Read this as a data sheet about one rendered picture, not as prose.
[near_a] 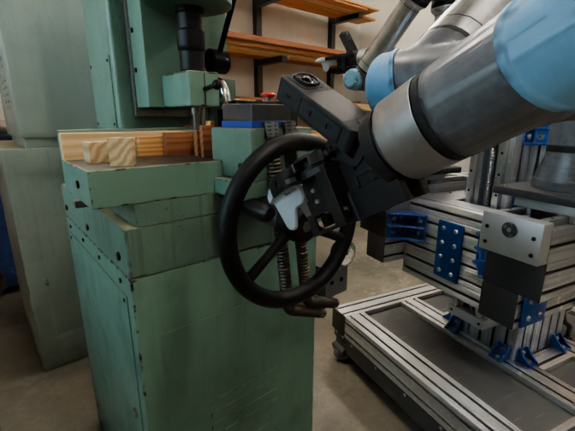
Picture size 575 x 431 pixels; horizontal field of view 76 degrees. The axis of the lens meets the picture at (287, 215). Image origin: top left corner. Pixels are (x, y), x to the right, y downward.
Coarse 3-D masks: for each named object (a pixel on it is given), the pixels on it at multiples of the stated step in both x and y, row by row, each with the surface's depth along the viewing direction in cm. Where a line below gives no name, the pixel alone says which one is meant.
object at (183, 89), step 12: (180, 72) 76; (192, 72) 73; (204, 72) 75; (168, 84) 81; (180, 84) 76; (192, 84) 74; (204, 84) 75; (168, 96) 82; (180, 96) 77; (192, 96) 74; (204, 96) 76; (216, 96) 78; (192, 108) 80
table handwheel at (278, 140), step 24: (264, 144) 53; (288, 144) 54; (312, 144) 57; (240, 168) 51; (240, 192) 50; (288, 240) 59; (336, 240) 67; (240, 264) 53; (264, 264) 56; (336, 264) 67; (240, 288) 54; (264, 288) 58; (312, 288) 64
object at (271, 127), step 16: (272, 128) 61; (288, 128) 64; (272, 176) 63; (288, 256) 68; (304, 256) 70; (288, 272) 68; (304, 272) 71; (288, 288) 68; (304, 304) 76; (320, 304) 77; (336, 304) 84
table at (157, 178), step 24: (72, 168) 63; (96, 168) 57; (120, 168) 57; (144, 168) 60; (168, 168) 62; (192, 168) 65; (216, 168) 68; (72, 192) 66; (96, 192) 56; (120, 192) 58; (144, 192) 60; (168, 192) 63; (192, 192) 66; (216, 192) 68; (264, 192) 65
